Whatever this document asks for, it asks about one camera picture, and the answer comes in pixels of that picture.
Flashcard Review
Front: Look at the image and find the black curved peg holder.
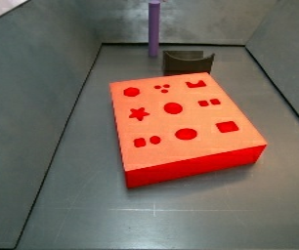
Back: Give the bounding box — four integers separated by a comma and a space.
162, 51, 214, 75

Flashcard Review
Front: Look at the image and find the purple round peg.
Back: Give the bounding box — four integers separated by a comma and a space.
149, 0, 159, 57

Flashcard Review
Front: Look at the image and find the red shape-sorting board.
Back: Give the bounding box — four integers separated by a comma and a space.
109, 73, 267, 188

